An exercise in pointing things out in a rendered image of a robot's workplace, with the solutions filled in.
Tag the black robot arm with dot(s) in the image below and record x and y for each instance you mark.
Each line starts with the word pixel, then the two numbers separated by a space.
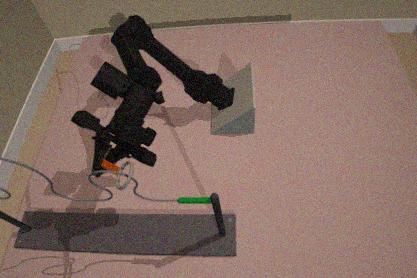
pixel 138 87

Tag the orange handle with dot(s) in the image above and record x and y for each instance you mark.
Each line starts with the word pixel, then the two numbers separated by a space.
pixel 114 168

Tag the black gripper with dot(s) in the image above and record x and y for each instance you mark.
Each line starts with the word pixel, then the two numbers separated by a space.
pixel 103 138

